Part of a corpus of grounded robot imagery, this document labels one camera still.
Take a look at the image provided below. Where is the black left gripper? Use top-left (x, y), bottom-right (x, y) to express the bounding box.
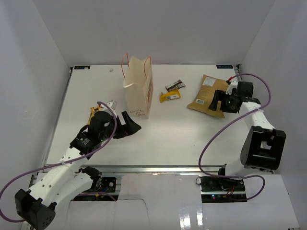
top-left (100, 111), bottom-right (141, 141)

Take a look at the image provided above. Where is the large tan chip bag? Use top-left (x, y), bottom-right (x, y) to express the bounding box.
top-left (187, 75), bottom-right (228, 118)

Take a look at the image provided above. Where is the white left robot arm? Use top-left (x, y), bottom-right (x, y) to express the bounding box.
top-left (14, 111), bottom-right (141, 230)

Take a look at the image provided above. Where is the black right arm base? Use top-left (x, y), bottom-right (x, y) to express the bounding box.
top-left (195, 176), bottom-right (247, 204)

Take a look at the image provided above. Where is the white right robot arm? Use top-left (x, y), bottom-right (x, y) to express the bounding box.
top-left (209, 81), bottom-right (286, 191)

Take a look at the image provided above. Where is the beige paper gift bag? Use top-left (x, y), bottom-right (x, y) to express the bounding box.
top-left (121, 53), bottom-right (154, 119)

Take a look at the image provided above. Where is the right blue table label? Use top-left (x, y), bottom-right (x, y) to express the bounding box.
top-left (216, 65), bottom-right (233, 69)

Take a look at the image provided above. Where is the blue table label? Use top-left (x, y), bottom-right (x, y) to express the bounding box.
top-left (216, 65), bottom-right (233, 69)
top-left (73, 65), bottom-right (91, 70)

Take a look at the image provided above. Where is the yellow M&M's candy pack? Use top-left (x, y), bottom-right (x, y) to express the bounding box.
top-left (87, 105), bottom-right (100, 125)

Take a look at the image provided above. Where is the brown chocolate bar wrapper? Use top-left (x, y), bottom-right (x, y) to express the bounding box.
top-left (165, 80), bottom-right (186, 92)

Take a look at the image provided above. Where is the yellow snack bar wrapper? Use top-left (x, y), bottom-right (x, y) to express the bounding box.
top-left (159, 89), bottom-right (181, 103)

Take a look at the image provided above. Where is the left blue table label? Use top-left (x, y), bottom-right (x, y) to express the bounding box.
top-left (73, 65), bottom-right (91, 70)

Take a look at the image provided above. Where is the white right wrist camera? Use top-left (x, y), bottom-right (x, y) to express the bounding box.
top-left (226, 76), bottom-right (238, 95)

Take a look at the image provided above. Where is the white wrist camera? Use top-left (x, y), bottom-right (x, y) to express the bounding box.
top-left (107, 100), bottom-right (118, 111)
top-left (226, 76), bottom-right (238, 95)

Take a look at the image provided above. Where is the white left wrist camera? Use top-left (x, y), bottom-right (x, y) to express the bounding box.
top-left (107, 100), bottom-right (118, 111)

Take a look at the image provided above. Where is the aluminium table front rail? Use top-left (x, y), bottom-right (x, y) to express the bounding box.
top-left (31, 164), bottom-right (226, 173)

